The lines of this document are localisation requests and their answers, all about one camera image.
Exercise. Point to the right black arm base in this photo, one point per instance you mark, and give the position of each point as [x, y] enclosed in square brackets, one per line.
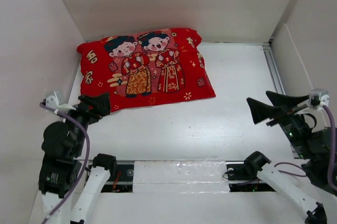
[241, 181]

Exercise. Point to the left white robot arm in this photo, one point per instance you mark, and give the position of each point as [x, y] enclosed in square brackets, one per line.
[69, 188]

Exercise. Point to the aluminium rail right side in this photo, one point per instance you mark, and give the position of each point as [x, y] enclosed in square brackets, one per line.
[275, 76]

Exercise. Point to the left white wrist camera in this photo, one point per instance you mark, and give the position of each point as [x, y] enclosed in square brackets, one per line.
[55, 101]

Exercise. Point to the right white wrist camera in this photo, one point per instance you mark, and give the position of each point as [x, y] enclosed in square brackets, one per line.
[318, 98]

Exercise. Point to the white taped foam block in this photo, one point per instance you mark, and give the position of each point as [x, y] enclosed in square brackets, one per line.
[187, 177]

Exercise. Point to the red cartoon print pillowcase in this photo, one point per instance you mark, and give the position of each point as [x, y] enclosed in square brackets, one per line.
[145, 69]

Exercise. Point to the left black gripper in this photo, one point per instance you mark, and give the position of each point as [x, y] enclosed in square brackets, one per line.
[102, 101]

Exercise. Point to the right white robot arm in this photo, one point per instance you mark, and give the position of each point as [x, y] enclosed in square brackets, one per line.
[317, 148]

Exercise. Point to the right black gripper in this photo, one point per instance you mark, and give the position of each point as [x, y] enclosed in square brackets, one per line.
[260, 110]

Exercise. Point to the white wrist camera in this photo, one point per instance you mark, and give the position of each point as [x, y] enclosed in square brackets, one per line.
[318, 98]
[55, 101]

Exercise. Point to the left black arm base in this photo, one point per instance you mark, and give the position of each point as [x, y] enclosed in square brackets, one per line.
[121, 180]

